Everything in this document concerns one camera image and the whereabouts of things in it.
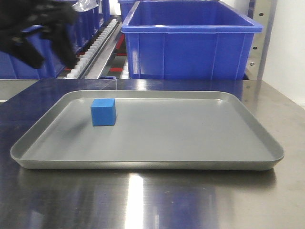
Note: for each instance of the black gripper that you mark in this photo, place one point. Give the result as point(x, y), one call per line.
point(52, 15)

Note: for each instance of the blue plastic bin left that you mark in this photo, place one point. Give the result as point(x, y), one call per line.
point(80, 32)

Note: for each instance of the blue plastic bin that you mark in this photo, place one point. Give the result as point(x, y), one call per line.
point(80, 32)
point(188, 39)

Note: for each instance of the clear plastic sheet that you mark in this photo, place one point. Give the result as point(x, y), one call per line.
point(85, 5)

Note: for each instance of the blue cube block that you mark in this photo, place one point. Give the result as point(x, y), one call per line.
point(103, 112)

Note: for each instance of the blue bin behind right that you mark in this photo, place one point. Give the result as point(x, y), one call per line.
point(126, 6)

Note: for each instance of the blue plastic bin right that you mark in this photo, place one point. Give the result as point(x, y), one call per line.
point(188, 39)

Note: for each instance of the grey metal tray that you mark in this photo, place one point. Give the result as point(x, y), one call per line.
point(207, 130)

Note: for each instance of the white roller conveyor rail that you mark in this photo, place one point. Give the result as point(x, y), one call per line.
point(92, 64)

